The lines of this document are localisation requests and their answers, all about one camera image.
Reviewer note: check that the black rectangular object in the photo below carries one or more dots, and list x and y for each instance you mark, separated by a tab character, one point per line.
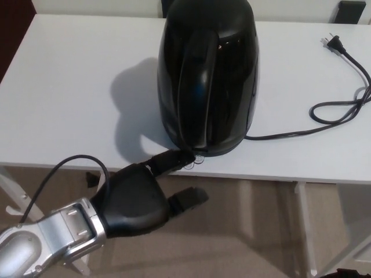
165	7
350	11

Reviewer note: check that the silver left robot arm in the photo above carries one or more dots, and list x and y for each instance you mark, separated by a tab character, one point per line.
20	249

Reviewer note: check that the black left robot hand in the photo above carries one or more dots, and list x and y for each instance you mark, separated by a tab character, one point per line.
133	199

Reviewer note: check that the clear kettle switch lever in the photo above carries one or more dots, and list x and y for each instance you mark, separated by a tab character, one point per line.
199	158

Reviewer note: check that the white table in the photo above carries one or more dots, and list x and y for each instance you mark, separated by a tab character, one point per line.
87	7

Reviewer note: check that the black electric kettle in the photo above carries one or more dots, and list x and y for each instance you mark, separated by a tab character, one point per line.
232	72

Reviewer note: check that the black kettle base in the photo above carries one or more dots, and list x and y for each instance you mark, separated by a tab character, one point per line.
226	150

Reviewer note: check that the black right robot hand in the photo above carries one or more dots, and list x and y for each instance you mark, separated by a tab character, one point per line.
353	273

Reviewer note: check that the dark red panel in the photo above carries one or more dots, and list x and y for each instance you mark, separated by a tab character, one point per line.
11	29

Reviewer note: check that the white hook on table leg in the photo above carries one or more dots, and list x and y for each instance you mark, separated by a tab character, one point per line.
11	211

